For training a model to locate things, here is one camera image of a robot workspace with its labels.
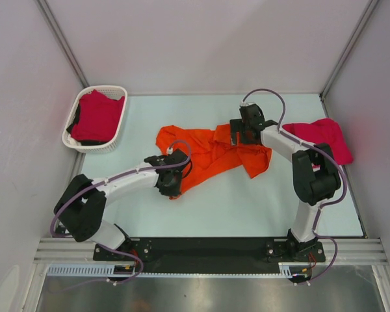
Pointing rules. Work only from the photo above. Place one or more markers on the magenta shirt in basket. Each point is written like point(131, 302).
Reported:
point(113, 107)

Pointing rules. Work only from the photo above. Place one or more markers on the aluminium frame rail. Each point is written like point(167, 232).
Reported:
point(350, 252)

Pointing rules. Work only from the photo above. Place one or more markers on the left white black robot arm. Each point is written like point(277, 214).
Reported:
point(83, 203)

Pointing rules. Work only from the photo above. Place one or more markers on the left aluminium corner post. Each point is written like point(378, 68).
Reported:
point(60, 38)

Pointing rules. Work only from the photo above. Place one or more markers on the right aluminium corner post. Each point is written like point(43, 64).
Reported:
point(350, 45)

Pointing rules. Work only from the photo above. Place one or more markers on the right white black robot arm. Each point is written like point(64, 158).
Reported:
point(315, 174)

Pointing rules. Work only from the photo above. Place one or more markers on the white plastic basket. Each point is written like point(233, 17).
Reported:
point(111, 91)

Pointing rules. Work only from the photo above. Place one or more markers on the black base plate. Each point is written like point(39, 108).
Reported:
point(222, 255)

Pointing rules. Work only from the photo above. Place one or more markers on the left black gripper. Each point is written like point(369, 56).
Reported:
point(175, 191)

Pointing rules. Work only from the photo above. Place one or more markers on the folded magenta t shirt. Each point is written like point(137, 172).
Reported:
point(323, 131)

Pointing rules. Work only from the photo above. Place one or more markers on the black shirt in basket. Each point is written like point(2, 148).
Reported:
point(88, 127)

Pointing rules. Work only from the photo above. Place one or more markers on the orange t shirt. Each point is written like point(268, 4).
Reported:
point(212, 153)

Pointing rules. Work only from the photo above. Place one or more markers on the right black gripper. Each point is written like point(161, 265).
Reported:
point(236, 125)

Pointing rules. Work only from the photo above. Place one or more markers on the white slotted cable duct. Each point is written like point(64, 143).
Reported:
point(124, 271)

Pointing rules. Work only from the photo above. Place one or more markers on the aluminium corner post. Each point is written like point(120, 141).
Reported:
point(350, 45)
point(60, 38)

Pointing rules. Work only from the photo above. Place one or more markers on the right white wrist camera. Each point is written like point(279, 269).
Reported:
point(245, 104)

